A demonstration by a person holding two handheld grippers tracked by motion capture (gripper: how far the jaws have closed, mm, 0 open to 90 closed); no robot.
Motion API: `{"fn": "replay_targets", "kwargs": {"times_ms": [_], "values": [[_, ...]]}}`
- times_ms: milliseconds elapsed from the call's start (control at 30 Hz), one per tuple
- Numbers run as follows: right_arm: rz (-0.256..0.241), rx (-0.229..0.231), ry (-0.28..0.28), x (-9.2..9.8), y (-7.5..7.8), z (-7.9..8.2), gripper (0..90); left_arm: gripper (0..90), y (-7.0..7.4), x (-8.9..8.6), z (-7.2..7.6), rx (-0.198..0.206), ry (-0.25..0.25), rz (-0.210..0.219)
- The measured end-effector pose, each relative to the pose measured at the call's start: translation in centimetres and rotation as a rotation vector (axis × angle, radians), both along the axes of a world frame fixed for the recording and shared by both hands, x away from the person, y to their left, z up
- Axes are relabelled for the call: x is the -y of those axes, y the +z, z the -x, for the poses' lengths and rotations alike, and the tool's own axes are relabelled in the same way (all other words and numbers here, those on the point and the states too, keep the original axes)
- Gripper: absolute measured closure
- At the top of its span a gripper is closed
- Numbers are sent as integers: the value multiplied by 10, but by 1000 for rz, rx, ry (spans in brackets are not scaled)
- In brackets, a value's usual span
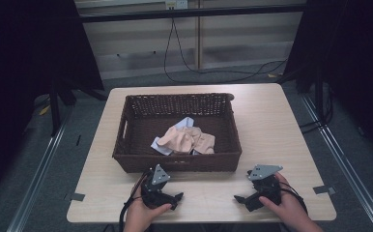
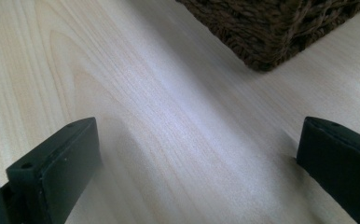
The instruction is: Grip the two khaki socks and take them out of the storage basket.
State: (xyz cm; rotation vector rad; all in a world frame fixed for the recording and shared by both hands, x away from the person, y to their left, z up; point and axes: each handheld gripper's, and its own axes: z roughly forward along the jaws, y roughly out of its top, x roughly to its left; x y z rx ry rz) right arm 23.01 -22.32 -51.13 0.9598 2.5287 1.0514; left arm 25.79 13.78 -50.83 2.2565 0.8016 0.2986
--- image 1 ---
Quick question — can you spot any white wall socket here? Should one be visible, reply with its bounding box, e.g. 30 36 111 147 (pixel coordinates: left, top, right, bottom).
164 0 189 11

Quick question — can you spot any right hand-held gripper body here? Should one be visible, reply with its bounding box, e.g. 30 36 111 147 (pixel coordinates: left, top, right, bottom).
246 163 284 213

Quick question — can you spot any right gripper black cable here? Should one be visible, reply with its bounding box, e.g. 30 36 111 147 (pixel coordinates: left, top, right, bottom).
278 181 308 217

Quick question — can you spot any light blue cloth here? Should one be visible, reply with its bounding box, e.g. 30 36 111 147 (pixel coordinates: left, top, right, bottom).
150 116 196 157

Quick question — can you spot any dark curtain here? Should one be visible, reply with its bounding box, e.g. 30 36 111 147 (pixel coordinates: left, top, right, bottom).
0 0 105 205
283 0 373 163

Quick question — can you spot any brown wicker basket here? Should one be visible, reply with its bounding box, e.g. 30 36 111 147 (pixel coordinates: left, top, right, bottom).
111 92 243 174

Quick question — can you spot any grey tape strip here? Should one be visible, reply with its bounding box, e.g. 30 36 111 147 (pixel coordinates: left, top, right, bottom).
64 191 86 203
312 185 336 195

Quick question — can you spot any long black cable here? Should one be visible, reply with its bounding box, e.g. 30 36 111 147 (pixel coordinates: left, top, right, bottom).
162 16 288 83

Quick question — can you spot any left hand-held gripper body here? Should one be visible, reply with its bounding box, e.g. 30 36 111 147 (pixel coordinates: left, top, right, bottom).
140 163 177 209

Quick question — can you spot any person's right hand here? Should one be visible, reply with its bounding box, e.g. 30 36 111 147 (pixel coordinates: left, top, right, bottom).
258 171 325 232

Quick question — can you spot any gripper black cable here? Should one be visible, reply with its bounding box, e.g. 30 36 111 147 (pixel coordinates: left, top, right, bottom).
119 171 152 232
278 181 308 217

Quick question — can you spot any black metal stand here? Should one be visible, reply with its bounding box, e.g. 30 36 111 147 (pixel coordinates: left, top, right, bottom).
48 80 76 137
299 72 335 134

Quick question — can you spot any peach cloth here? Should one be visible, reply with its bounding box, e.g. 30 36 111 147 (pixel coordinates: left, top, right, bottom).
157 125 216 156

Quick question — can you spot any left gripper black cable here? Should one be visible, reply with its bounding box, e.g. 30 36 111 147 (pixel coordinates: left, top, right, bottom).
119 171 152 232

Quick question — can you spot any black horizontal bar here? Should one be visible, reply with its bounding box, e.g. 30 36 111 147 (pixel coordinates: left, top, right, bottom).
77 3 307 24

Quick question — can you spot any aluminium floor rail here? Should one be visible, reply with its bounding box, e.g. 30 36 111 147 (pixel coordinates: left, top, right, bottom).
300 94 373 232
6 105 76 232

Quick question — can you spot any person's left hand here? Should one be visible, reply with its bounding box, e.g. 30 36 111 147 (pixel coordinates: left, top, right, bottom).
123 192 173 232

